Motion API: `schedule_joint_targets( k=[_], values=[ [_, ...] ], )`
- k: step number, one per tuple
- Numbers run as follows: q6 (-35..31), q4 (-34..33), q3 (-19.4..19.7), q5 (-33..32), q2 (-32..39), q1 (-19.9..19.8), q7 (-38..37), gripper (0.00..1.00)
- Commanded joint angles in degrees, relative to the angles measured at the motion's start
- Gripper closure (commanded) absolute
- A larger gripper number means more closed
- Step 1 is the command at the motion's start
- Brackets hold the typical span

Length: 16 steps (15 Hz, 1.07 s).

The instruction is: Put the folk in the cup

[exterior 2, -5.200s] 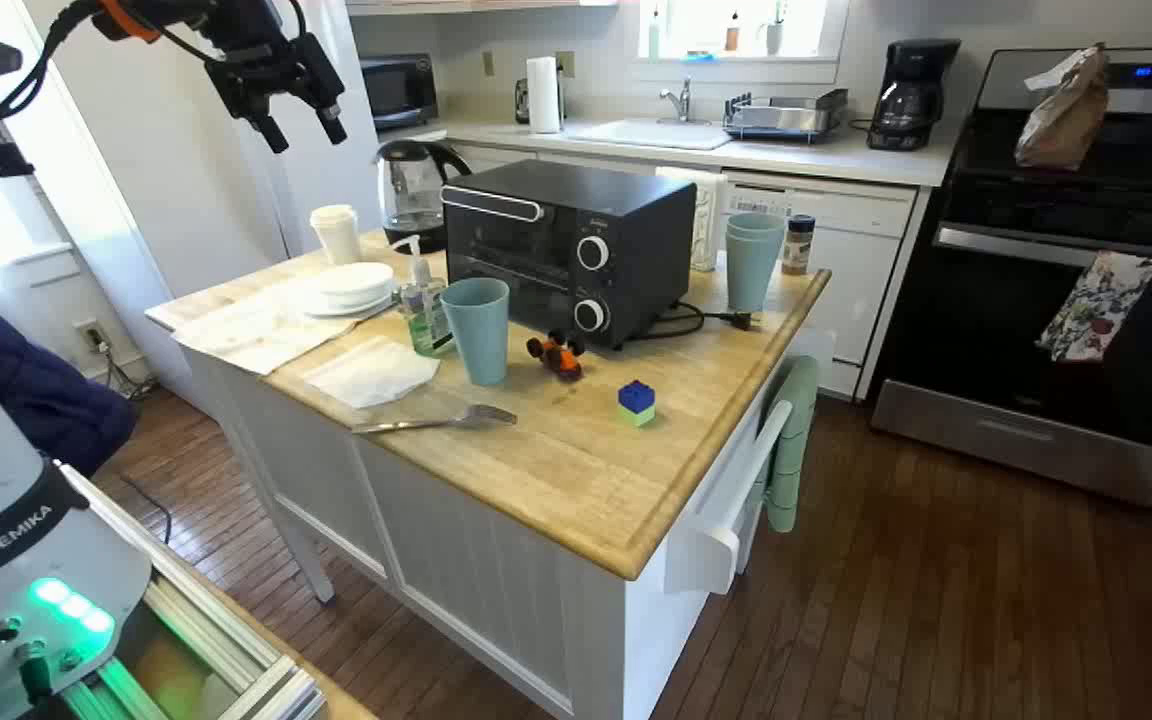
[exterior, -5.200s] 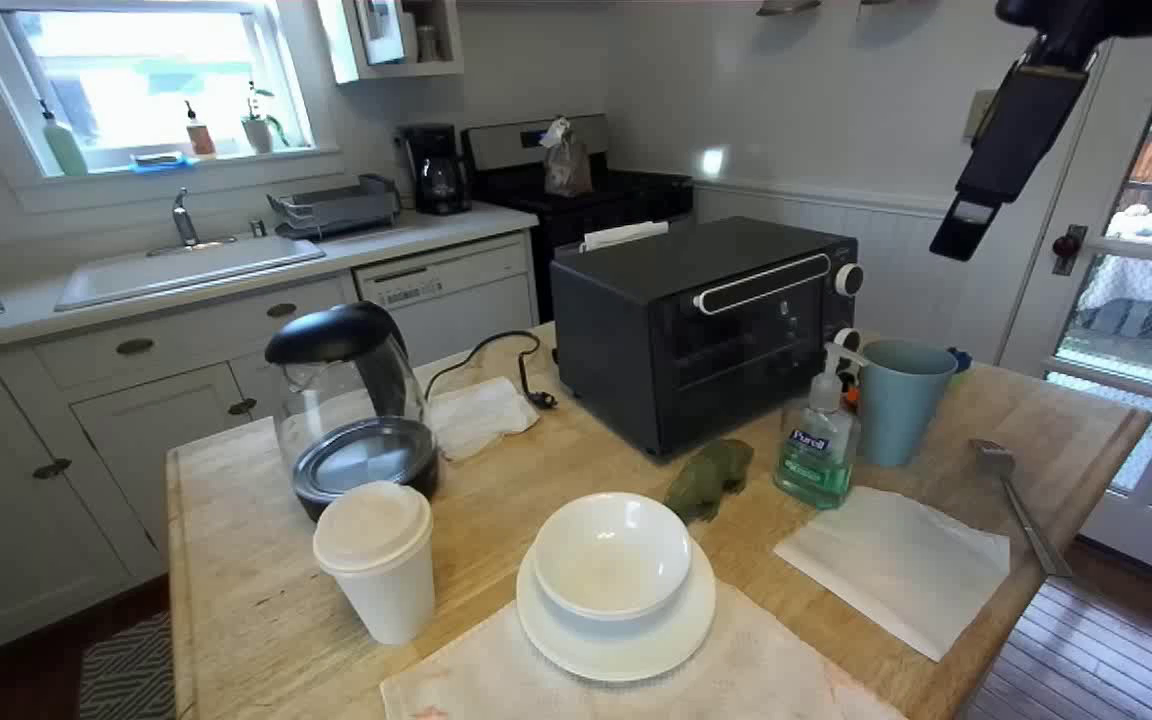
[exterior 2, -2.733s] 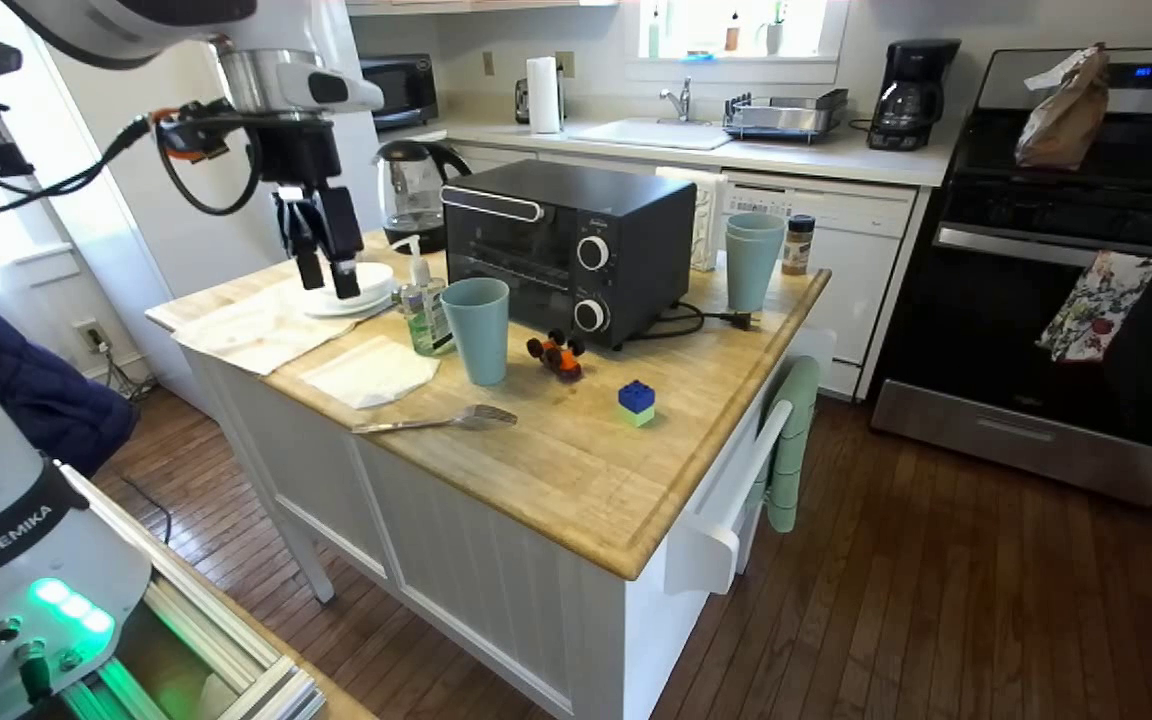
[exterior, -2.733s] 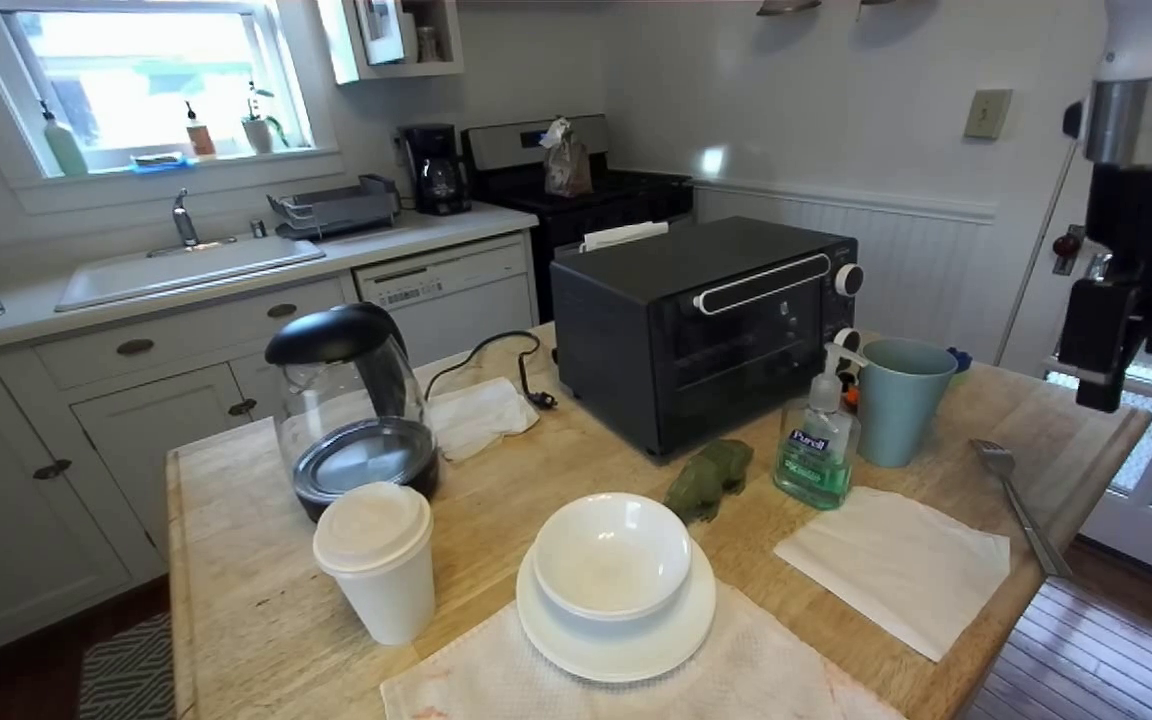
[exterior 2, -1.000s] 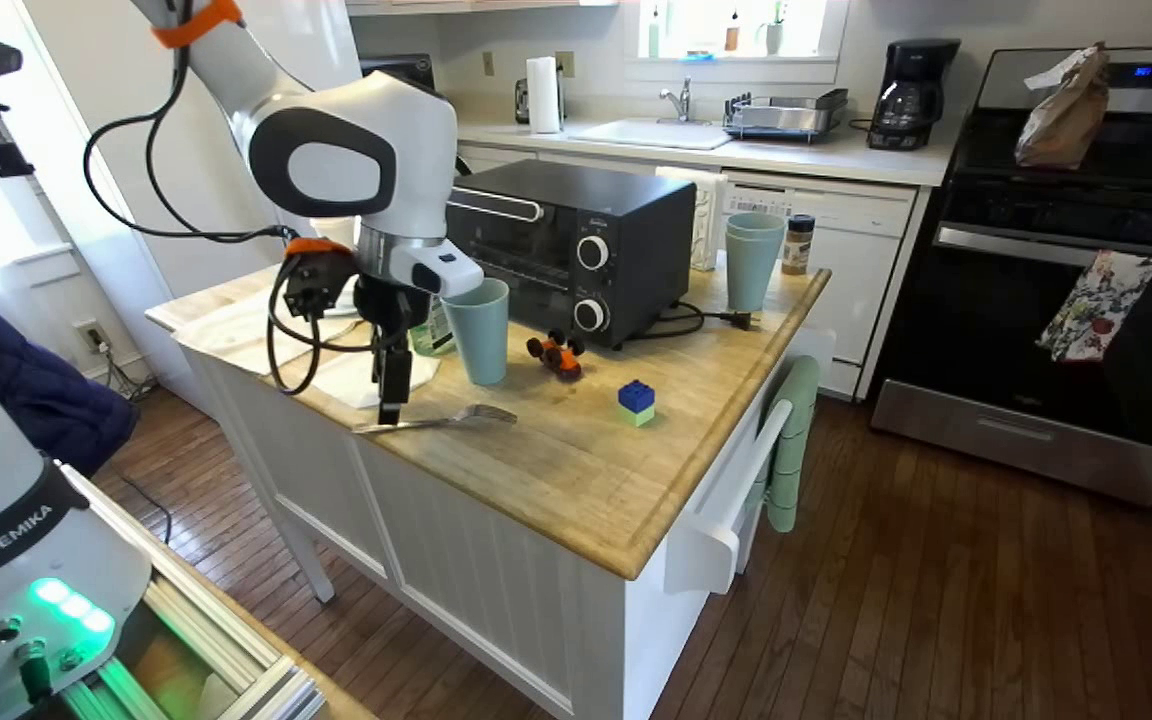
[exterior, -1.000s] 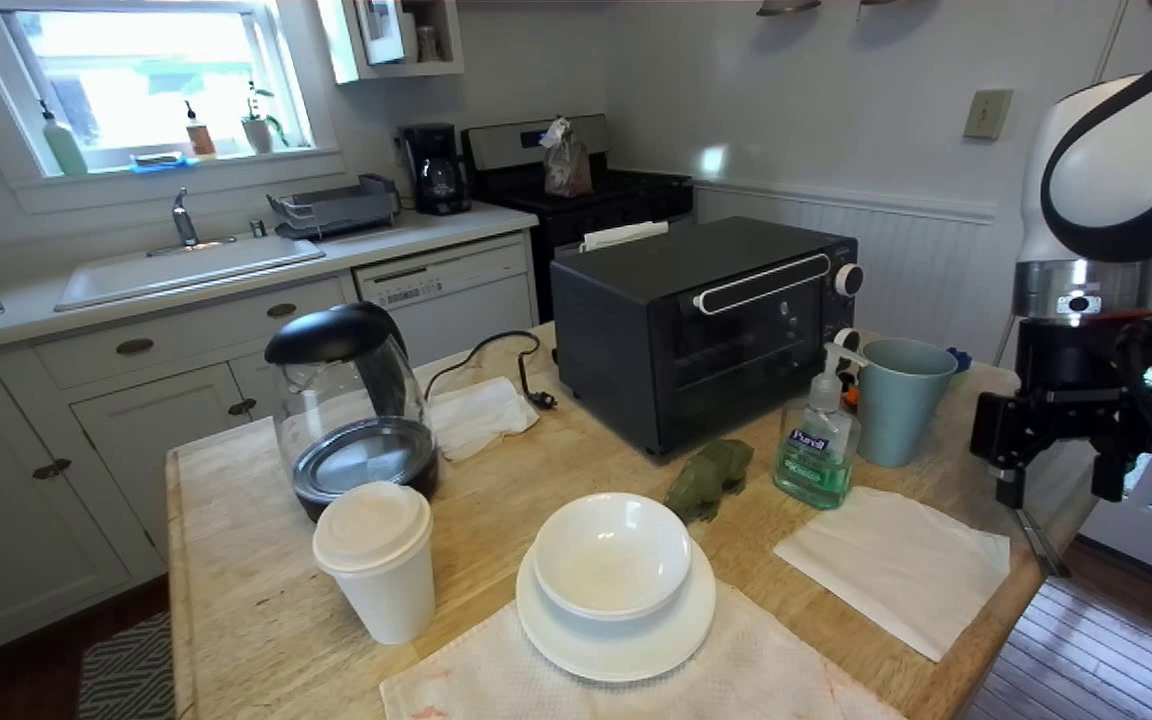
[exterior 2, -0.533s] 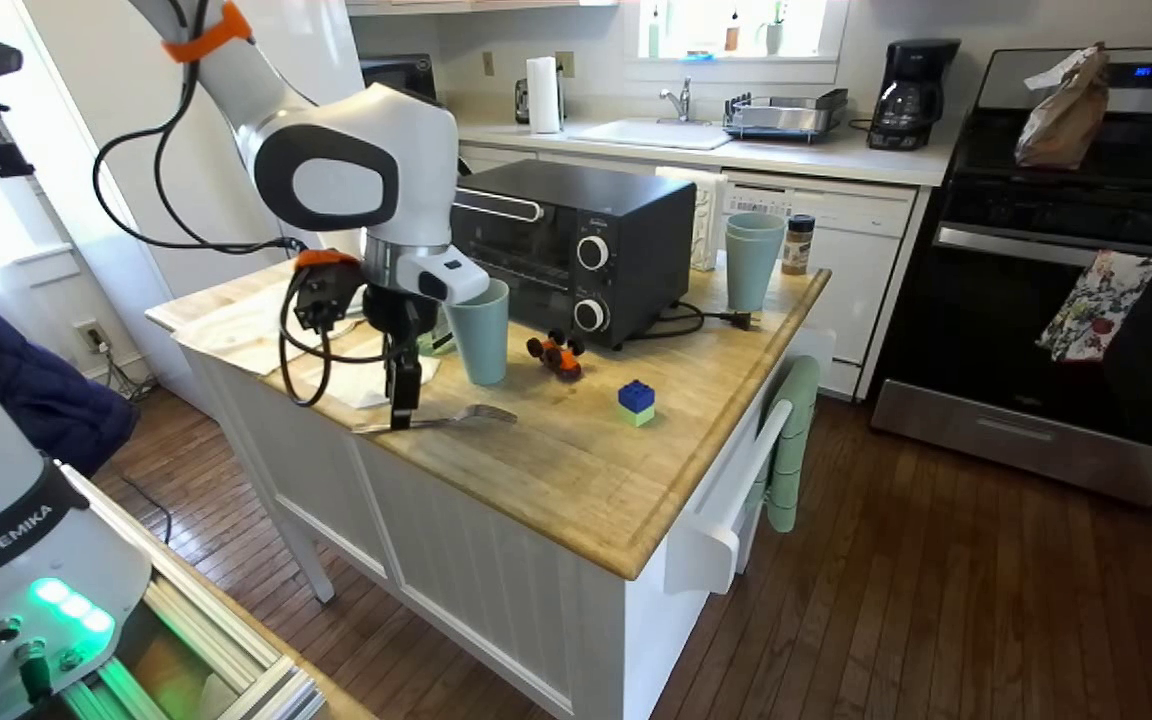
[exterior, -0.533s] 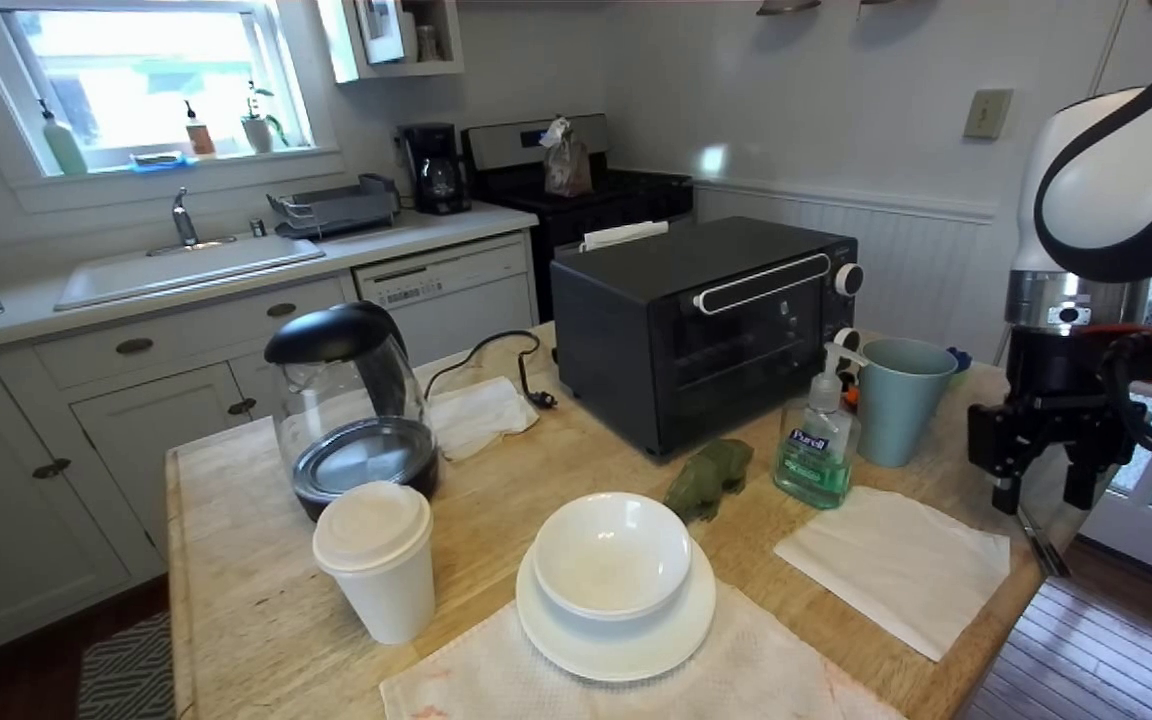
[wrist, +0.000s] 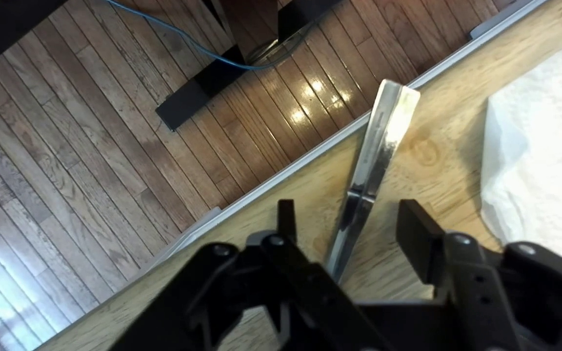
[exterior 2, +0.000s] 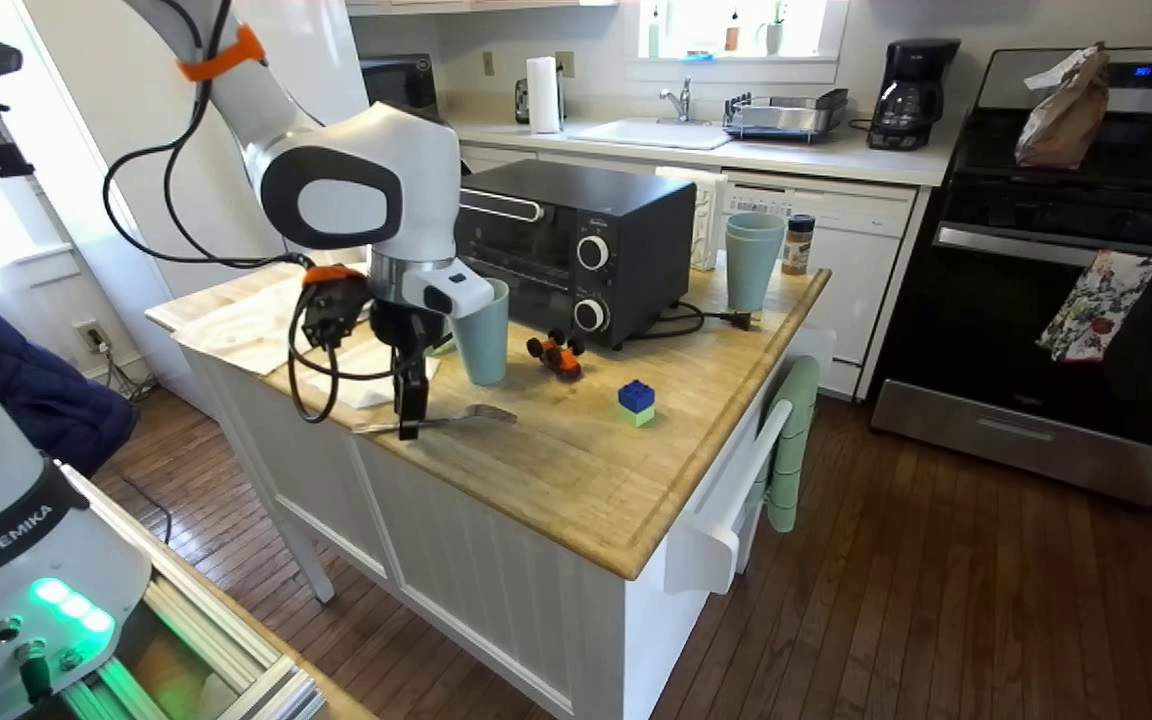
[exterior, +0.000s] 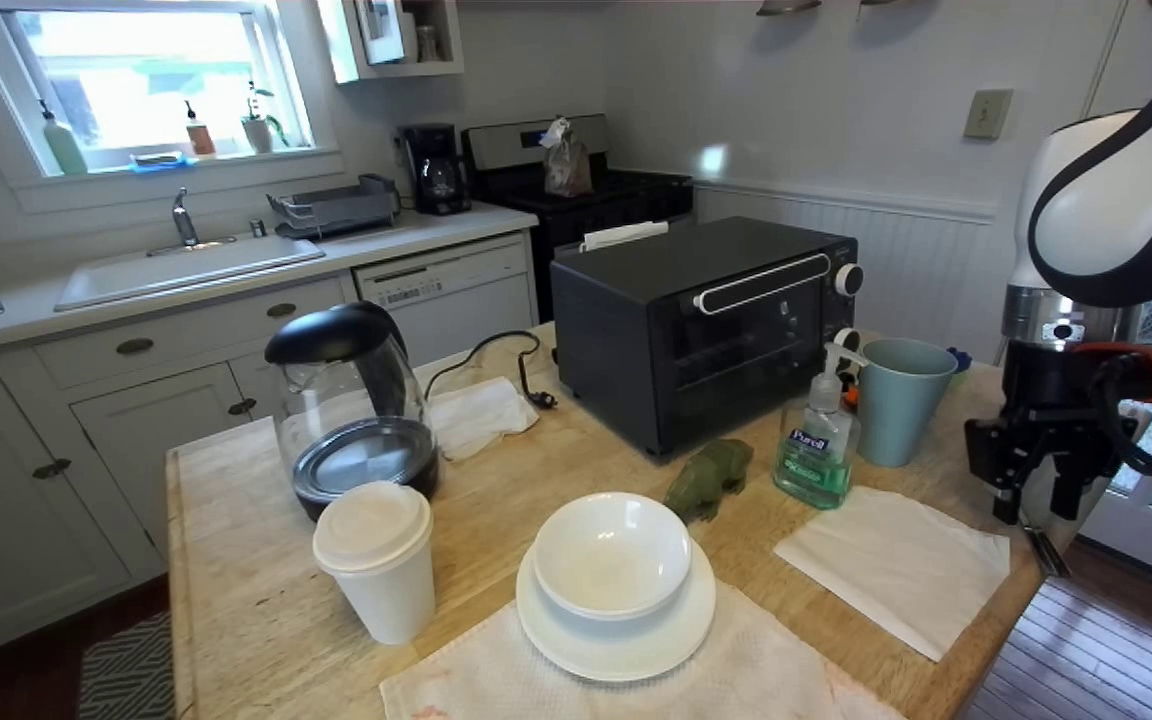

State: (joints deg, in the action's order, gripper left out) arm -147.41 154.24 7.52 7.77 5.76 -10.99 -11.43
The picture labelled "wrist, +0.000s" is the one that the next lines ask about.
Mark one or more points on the black metal stand foot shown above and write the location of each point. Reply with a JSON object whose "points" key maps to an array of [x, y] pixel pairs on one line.
{"points": [[191, 99]]}

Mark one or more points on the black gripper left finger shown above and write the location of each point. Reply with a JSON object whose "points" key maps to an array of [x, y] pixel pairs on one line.
{"points": [[243, 292]]}

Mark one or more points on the black metal stand beam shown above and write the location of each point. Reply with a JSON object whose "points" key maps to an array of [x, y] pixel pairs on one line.
{"points": [[1, 25]]}

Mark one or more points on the white cloth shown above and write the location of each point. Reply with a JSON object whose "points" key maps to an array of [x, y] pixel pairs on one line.
{"points": [[548, 161]]}

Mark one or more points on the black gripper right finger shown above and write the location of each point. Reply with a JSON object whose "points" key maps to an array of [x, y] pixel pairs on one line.
{"points": [[522, 298]]}

